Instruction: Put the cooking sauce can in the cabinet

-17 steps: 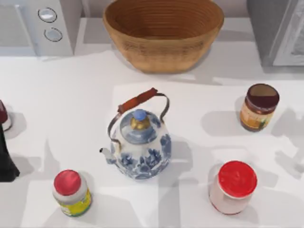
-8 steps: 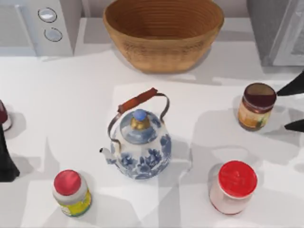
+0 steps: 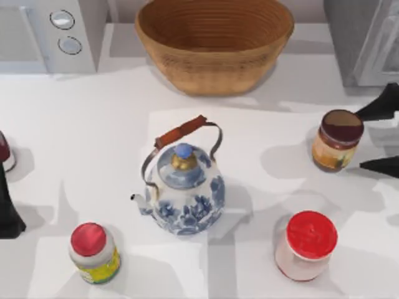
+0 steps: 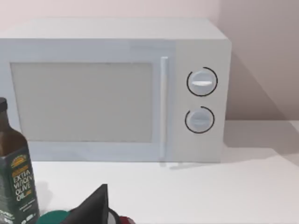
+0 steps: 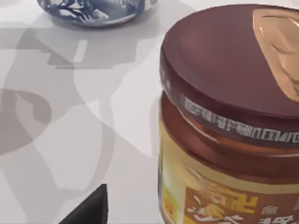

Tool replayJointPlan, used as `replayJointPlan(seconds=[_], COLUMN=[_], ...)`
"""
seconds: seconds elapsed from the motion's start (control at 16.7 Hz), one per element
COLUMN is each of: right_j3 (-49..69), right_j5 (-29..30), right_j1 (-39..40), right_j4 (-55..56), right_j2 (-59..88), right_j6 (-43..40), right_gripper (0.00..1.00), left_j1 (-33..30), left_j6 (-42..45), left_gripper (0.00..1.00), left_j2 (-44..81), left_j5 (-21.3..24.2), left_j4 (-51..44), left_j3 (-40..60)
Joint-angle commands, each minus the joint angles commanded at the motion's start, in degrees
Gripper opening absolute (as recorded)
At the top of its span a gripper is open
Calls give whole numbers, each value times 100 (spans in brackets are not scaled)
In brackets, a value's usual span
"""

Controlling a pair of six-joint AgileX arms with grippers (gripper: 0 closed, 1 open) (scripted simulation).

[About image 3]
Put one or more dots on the brown jar dark red lid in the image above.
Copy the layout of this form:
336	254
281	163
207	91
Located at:
338	140

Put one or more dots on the white jar red lid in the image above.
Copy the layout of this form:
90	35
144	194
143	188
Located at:
308	240

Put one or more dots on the woven brown basket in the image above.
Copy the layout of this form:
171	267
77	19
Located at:
215	62

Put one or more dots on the blue and white kettle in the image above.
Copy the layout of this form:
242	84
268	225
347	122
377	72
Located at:
187	193

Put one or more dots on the pale microwave oven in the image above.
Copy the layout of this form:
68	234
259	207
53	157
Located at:
90	37

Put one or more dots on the yellow label jar red lid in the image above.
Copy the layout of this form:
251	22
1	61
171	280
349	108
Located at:
93	249

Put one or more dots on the small microwave knob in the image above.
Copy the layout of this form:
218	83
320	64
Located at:
70	45

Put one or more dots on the large microwave knob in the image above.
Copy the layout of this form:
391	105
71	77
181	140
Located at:
62	19

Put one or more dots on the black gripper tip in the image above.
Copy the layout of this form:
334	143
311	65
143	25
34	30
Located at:
7	211

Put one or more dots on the dark red and white jar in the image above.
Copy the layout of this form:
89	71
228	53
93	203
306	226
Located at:
4	149

